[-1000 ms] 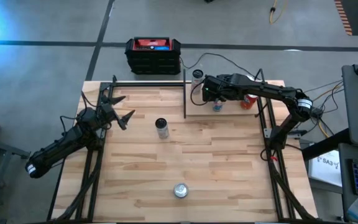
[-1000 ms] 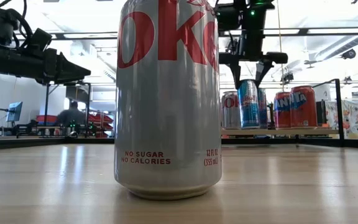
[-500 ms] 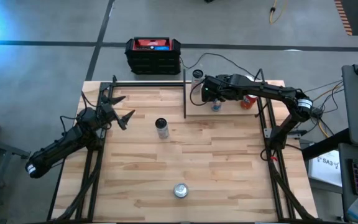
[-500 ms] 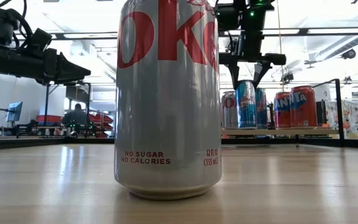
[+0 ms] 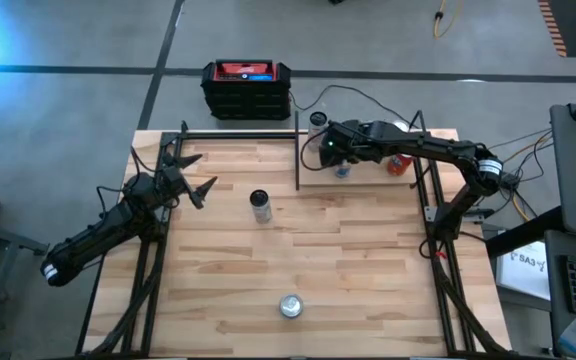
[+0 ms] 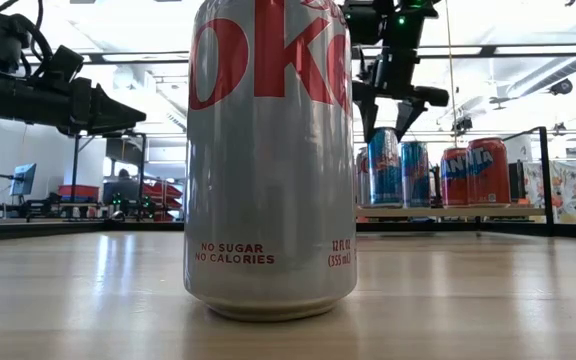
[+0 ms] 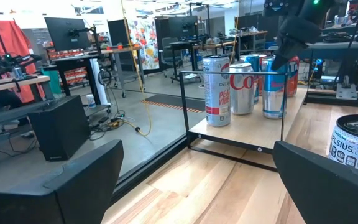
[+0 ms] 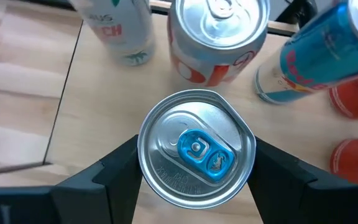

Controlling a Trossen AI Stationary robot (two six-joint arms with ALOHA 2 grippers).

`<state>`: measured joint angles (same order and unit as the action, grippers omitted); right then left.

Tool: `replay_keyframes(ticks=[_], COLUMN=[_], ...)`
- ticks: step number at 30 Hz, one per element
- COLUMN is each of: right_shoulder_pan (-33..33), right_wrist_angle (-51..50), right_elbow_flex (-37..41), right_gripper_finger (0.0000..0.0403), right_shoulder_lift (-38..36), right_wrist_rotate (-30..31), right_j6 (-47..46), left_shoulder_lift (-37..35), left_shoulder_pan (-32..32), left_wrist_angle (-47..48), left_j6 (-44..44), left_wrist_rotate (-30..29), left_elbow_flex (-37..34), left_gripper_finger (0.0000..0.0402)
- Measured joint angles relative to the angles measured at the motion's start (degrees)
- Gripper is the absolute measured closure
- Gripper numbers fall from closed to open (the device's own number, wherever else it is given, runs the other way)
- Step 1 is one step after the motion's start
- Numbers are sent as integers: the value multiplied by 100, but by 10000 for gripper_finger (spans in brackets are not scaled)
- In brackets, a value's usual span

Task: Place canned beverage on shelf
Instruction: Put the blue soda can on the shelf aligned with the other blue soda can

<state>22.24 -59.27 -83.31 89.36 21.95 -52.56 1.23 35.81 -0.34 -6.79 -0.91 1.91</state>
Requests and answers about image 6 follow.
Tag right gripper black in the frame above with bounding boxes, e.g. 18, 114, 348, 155
351, 47, 451, 145

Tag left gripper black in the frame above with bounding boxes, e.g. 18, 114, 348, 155
67, 76, 148, 137

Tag silver slim can blue tab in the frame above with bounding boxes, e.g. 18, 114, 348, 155
367, 127, 404, 209

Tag red soda can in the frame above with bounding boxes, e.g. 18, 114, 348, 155
440, 147, 470, 209
466, 137, 512, 209

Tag wooden shelf board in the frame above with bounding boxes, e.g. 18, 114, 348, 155
355, 206, 547, 219

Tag black metal stand grey box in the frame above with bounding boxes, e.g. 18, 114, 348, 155
70, 130, 148, 221

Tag person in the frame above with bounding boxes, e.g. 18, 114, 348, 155
102, 168, 142, 205

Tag red storage bin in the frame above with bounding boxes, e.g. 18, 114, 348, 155
57, 184, 101, 199

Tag stacked red bins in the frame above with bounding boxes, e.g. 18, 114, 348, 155
140, 179, 185, 222

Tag background robot green lights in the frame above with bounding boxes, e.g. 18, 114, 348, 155
110, 197, 154, 221

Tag computer monitor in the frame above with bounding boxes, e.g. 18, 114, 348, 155
10, 163, 39, 198

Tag round black ceiling fixture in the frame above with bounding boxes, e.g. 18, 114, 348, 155
549, 78, 574, 96

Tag floral printed banner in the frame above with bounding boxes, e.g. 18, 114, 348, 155
521, 159, 576, 225

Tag thin hanging cord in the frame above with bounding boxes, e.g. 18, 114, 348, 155
444, 0, 458, 135

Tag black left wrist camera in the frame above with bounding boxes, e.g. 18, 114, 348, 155
41, 44, 85, 84

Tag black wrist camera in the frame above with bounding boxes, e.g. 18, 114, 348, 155
41, 44, 85, 84
342, 0, 385, 46

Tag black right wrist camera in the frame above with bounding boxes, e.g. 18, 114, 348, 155
342, 0, 385, 46

